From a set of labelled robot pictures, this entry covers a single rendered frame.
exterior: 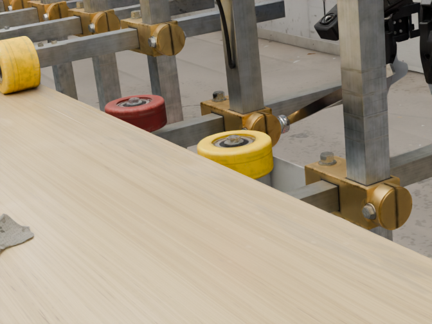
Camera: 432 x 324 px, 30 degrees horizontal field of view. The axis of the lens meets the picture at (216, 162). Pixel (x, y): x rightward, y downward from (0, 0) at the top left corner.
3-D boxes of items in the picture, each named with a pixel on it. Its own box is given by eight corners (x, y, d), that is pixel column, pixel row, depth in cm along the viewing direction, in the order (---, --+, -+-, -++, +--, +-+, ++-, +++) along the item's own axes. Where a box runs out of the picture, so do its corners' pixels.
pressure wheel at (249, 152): (215, 220, 94) (204, 126, 90) (283, 219, 92) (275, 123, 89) (200, 251, 87) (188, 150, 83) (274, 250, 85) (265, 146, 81)
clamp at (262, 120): (231, 126, 122) (228, 94, 120) (283, 145, 110) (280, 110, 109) (199, 135, 119) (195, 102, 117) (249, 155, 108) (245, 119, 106)
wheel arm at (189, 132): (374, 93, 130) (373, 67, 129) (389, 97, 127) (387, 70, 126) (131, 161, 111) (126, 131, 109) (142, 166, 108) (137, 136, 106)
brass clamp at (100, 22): (97, 29, 160) (93, 4, 159) (125, 36, 149) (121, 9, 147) (68, 35, 157) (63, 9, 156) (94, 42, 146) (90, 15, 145)
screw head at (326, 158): (328, 158, 99) (328, 149, 99) (339, 162, 98) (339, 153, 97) (315, 162, 98) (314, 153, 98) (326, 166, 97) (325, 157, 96)
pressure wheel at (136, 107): (158, 165, 115) (147, 87, 112) (184, 179, 109) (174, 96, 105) (107, 180, 112) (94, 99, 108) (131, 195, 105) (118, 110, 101)
